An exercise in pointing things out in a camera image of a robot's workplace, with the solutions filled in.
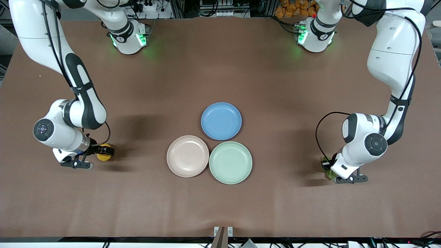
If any white power strip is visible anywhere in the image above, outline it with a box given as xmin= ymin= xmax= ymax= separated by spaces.
xmin=135 ymin=0 xmax=163 ymax=13

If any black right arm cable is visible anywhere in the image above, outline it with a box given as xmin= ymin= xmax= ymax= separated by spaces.
xmin=41 ymin=0 xmax=112 ymax=146

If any beige pink plate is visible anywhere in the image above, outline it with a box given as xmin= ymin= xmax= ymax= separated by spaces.
xmin=166 ymin=135 xmax=209 ymax=178

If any yellow lemon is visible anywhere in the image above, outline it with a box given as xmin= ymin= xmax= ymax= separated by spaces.
xmin=96 ymin=144 xmax=114 ymax=162

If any black base cable bundle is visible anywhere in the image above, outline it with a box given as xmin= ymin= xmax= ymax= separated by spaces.
xmin=271 ymin=15 xmax=301 ymax=35

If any pile of orange items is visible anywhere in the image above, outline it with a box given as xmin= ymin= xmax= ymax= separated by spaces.
xmin=275 ymin=0 xmax=321 ymax=18

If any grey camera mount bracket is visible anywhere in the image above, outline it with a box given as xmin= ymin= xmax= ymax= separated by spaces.
xmin=211 ymin=226 xmax=233 ymax=248

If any blue plate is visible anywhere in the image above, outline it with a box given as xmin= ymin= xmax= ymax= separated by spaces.
xmin=201 ymin=102 xmax=242 ymax=141

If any mint green plate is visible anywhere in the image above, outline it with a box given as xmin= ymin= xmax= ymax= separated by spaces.
xmin=209 ymin=141 xmax=253 ymax=185

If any green lettuce leaf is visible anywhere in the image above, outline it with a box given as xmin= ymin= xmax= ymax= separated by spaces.
xmin=322 ymin=156 xmax=340 ymax=182

